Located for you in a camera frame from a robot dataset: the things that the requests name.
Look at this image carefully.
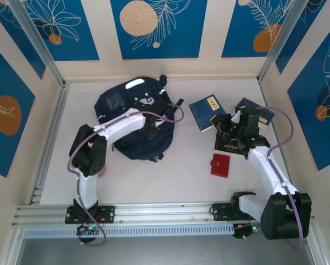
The black book with orange characters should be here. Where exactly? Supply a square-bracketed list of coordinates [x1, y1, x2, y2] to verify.
[210, 114, 248, 155]

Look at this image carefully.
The navy blue backpack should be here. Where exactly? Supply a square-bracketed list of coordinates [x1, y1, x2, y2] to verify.
[94, 74, 184, 163]

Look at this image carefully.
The thin navy book yellow label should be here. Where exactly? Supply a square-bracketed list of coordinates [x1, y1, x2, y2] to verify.
[188, 96, 228, 134]

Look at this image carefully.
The thick navy book beige label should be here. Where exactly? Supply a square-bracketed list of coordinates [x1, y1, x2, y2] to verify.
[235, 97, 276, 132]

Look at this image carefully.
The red wallet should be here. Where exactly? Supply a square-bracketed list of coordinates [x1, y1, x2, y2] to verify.
[210, 153, 231, 178]

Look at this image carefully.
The right controller board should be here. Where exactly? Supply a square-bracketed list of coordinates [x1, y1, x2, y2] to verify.
[232, 222, 265, 241]

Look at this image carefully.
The controller board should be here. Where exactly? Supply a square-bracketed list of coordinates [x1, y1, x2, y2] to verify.
[232, 222, 265, 241]
[76, 224, 103, 237]

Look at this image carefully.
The left controller board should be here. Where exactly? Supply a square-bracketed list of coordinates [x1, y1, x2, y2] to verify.
[76, 224, 103, 237]

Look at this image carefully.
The grey metal sheet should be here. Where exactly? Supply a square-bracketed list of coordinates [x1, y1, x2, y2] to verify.
[14, 237, 322, 265]

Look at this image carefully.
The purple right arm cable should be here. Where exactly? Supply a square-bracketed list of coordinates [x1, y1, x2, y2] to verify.
[236, 106, 305, 251]

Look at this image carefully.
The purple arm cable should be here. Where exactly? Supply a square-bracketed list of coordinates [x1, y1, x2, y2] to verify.
[236, 106, 305, 251]
[67, 99, 185, 246]

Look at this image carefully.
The aluminium right side rail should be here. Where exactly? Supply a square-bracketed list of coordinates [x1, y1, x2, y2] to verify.
[257, 78, 300, 200]

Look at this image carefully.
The aluminium rail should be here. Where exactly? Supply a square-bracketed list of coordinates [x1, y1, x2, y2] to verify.
[12, 200, 317, 227]
[257, 78, 300, 200]
[29, 82, 71, 205]

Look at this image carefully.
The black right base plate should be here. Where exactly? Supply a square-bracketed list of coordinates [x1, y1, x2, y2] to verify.
[212, 203, 264, 221]

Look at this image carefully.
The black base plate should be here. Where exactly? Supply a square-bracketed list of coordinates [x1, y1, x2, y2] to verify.
[65, 204, 116, 224]
[212, 203, 264, 221]

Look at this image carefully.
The aluminium front rail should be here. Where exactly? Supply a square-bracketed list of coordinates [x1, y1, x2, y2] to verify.
[12, 200, 317, 227]

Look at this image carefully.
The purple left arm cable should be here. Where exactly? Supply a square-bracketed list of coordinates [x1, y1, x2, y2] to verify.
[67, 99, 185, 246]

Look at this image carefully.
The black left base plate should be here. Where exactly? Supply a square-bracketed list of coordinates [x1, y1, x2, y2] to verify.
[65, 204, 116, 224]

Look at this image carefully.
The aluminium left side rail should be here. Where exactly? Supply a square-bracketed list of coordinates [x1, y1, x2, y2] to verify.
[29, 82, 71, 205]

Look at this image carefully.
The aluminium right corner post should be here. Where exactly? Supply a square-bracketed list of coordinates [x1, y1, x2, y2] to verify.
[258, 0, 312, 84]

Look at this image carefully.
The aluminium corner post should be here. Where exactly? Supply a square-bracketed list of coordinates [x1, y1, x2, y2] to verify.
[8, 0, 66, 88]
[258, 0, 312, 84]

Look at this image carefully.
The grey slotted cable duct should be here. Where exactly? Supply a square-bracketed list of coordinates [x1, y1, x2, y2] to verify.
[23, 224, 236, 239]

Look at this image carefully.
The aluminium left corner post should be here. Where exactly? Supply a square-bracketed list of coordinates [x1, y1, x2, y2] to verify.
[8, 0, 66, 88]

